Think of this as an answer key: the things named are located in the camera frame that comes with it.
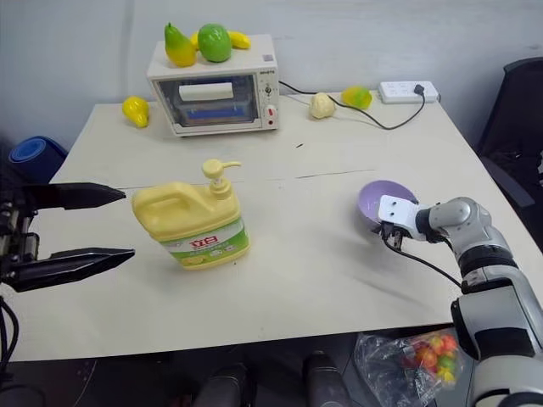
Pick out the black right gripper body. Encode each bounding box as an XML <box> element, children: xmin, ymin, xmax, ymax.
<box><xmin>378</xmin><ymin>220</ymin><xmax>411</xmax><ymax>252</ymax></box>

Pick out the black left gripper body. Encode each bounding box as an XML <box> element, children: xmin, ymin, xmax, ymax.
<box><xmin>0</xmin><ymin>185</ymin><xmax>42</xmax><ymax>275</ymax></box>

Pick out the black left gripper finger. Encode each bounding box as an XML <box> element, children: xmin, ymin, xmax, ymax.
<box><xmin>0</xmin><ymin>247</ymin><xmax>137</xmax><ymax>293</ymax></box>
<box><xmin>23</xmin><ymin>181</ymin><xmax>127</xmax><ymax>212</ymax></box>

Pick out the purple plastic bowl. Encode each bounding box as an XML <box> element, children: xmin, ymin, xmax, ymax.
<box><xmin>357</xmin><ymin>180</ymin><xmax>419</xmax><ymax>226</ymax></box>

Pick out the yellow pump dispenser bottle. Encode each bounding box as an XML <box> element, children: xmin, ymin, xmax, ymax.
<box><xmin>131</xmin><ymin>159</ymin><xmax>252</xmax><ymax>272</ymax></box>

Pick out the blue rolled mat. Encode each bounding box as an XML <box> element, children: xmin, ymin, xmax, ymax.
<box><xmin>8</xmin><ymin>135</ymin><xmax>70</xmax><ymax>185</ymax></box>

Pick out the yellow toy pepper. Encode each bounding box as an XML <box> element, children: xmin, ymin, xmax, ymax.
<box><xmin>122</xmin><ymin>96</ymin><xmax>151</xmax><ymax>129</ymax></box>

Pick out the plastic bag of toy fruits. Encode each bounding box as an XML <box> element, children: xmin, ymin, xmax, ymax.
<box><xmin>353</xmin><ymin>328</ymin><xmax>464</xmax><ymax>402</ymax></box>

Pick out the yellow green toy mango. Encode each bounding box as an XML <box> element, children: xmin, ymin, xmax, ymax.
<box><xmin>341</xmin><ymin>86</ymin><xmax>373</xmax><ymax>110</ymax></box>

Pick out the cream toy garlic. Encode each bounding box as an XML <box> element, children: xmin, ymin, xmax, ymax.
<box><xmin>308</xmin><ymin>92</ymin><xmax>338</xmax><ymax>120</ymax></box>

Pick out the white power strip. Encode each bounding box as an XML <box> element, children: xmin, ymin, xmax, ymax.
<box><xmin>378</xmin><ymin>80</ymin><xmax>441</xmax><ymax>104</ymax></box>

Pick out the black office chair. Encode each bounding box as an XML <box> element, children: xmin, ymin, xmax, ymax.
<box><xmin>473</xmin><ymin>57</ymin><xmax>543</xmax><ymax>256</ymax></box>

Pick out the dark rounded shape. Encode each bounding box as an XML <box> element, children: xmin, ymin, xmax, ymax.
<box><xmin>202</xmin><ymin>363</ymin><xmax>258</xmax><ymax>407</ymax></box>
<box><xmin>301</xmin><ymin>350</ymin><xmax>351</xmax><ymax>407</ymax></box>

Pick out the white toaster oven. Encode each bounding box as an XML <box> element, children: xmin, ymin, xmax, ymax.
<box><xmin>146</xmin><ymin>33</ymin><xmax>282</xmax><ymax>138</ymax></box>

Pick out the green yellow toy pear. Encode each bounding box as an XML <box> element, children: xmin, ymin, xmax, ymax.
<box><xmin>164</xmin><ymin>22</ymin><xmax>199</xmax><ymax>68</ymax></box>

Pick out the green toy apple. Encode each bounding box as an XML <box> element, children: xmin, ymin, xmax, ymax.
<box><xmin>197</xmin><ymin>23</ymin><xmax>233</xmax><ymax>64</ymax></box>

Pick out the yellow toy lemon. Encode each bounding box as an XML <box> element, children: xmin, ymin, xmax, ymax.
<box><xmin>227</xmin><ymin>31</ymin><xmax>252</xmax><ymax>51</ymax></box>

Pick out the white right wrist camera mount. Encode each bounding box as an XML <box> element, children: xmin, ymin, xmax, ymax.
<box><xmin>377</xmin><ymin>194</ymin><xmax>430</xmax><ymax>243</ymax></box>

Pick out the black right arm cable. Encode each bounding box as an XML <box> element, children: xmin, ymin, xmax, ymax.
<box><xmin>383</xmin><ymin>237</ymin><xmax>464</xmax><ymax>291</ymax></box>

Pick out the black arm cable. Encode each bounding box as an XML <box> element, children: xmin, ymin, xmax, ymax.
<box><xmin>383</xmin><ymin>237</ymin><xmax>464</xmax><ymax>291</ymax></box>
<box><xmin>0</xmin><ymin>294</ymin><xmax>21</xmax><ymax>368</ymax></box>

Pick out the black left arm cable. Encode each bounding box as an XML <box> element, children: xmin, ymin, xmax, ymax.
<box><xmin>0</xmin><ymin>294</ymin><xmax>21</xmax><ymax>368</ymax></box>

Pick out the black oven power cable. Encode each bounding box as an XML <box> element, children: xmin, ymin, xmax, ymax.
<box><xmin>277</xmin><ymin>80</ymin><xmax>425</xmax><ymax>131</ymax></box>

